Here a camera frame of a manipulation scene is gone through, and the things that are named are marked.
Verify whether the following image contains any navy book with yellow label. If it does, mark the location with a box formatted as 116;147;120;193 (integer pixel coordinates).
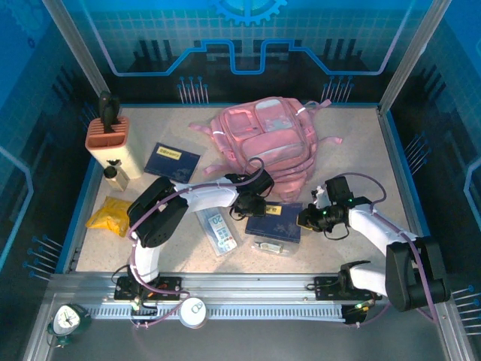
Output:
144;141;202;180
245;202;304;244

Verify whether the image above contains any pink student backpack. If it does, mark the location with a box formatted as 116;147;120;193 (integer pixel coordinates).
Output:
187;96;343;202

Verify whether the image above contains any ruler set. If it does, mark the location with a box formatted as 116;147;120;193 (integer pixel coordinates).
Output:
195;208;240;257

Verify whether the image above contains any small metal item clear pack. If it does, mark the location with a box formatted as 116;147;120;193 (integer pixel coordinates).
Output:
250;239;292;257

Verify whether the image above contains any gold perfume bottle black cap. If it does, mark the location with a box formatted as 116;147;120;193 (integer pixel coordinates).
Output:
103;159;131;193

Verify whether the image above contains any cream knife block orange top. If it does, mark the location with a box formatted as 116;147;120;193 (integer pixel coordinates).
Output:
84;115;146;181

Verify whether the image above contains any yellow plastic packet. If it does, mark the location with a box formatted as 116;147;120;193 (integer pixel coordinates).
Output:
85;196;131;238

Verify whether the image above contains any green alarm clock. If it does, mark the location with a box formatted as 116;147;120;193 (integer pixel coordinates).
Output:
47;303;92;347

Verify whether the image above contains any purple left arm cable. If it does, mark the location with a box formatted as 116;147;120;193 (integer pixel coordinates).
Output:
126;157;266;330

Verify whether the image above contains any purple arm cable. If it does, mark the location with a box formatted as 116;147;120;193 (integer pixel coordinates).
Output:
126;157;266;330
336;171;439;328

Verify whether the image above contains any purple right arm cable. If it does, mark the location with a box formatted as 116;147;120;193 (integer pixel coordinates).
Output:
336;171;439;328

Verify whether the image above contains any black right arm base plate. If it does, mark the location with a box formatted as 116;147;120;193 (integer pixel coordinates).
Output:
313;275;383;302

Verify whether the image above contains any grey slotted cable duct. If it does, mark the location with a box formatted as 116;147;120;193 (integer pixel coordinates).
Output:
86;303;346;320

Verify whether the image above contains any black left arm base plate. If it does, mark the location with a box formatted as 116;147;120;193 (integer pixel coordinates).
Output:
113;276;183;302

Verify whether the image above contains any black knife handle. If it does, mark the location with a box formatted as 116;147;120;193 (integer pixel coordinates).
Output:
98;91;121;135

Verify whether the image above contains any aluminium frame post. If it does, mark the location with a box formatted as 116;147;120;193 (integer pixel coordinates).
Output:
377;0;454;116
41;0;112;102

